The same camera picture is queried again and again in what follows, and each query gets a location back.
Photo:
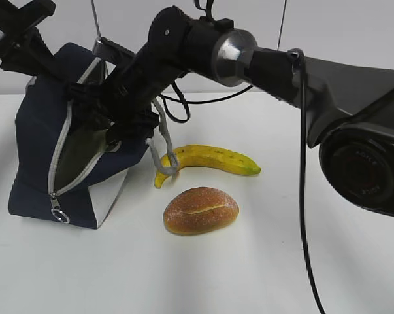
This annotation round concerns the navy and white lunch bag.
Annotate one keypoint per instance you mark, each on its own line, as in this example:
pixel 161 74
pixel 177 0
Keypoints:
pixel 67 172

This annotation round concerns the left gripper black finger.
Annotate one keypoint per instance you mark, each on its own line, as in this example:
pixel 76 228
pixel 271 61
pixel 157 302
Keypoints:
pixel 31 56

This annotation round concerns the yellow banana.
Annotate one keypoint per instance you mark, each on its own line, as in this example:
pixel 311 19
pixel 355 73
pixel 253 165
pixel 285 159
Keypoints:
pixel 215 158

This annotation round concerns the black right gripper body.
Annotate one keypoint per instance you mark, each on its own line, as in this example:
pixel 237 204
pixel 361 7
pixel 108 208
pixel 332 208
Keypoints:
pixel 125 96

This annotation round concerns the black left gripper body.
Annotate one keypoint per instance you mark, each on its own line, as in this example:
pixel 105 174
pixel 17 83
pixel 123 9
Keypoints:
pixel 14 22

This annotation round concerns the brown bread roll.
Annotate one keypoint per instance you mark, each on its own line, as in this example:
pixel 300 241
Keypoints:
pixel 200 210

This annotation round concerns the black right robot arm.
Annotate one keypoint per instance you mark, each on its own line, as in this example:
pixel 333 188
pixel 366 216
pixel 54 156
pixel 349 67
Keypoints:
pixel 347 111

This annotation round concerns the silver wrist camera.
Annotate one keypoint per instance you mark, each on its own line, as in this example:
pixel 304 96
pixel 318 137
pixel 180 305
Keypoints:
pixel 111 52

